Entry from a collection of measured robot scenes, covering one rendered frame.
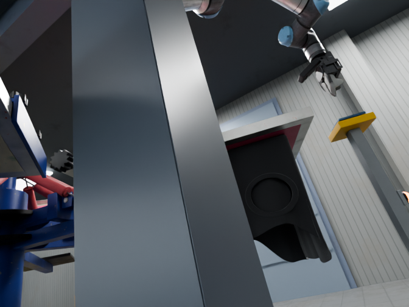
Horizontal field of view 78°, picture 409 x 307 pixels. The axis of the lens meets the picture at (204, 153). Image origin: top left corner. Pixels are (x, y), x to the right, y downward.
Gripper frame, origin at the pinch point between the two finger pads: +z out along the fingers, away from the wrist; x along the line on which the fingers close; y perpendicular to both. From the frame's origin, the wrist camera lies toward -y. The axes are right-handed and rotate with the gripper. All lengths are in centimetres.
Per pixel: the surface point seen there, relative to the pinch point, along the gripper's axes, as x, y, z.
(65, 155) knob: -26, -99, 8
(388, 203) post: -1.8, -2.1, 45.9
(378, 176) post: -1.9, -1.0, 36.9
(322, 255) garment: -2, -28, 56
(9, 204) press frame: 7, -153, 3
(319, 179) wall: 260, 66, -21
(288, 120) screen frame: -17.1, -25.8, 14.3
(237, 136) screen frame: -17.2, -43.3, 14.3
